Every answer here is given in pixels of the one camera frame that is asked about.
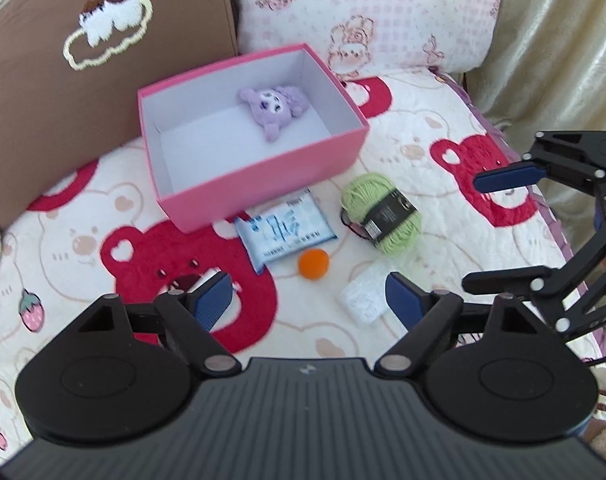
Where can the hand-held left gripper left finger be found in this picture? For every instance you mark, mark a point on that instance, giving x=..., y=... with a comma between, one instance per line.
x=214, y=300

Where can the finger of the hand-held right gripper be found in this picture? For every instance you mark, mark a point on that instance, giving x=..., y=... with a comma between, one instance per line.
x=508, y=282
x=508, y=177

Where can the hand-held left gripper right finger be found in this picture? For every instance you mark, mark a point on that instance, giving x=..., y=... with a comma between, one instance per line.
x=403, y=300

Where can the white tissue packet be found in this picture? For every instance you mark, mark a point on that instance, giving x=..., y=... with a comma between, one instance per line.
x=365, y=300

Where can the orange ball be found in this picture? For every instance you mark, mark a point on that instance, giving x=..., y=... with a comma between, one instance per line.
x=314, y=264

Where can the blue wet wipes pack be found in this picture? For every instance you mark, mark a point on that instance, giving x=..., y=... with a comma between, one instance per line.
x=283, y=232

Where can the green yarn skein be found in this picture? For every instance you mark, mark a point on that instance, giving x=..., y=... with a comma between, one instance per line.
x=363, y=192

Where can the pink cardboard box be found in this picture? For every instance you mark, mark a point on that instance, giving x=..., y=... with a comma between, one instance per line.
x=263, y=180

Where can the bear printed blanket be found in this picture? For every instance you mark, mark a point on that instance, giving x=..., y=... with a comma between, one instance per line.
x=433, y=240

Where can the beige shiny cloth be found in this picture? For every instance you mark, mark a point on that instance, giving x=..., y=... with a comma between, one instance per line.
x=558, y=60

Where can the purple plush toy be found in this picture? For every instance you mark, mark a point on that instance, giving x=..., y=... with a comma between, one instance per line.
x=268, y=110

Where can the pink checked pillow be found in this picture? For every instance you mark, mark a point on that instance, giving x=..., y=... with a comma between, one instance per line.
x=383, y=10

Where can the brown embroidered pillow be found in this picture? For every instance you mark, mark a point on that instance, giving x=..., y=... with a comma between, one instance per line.
x=33, y=110

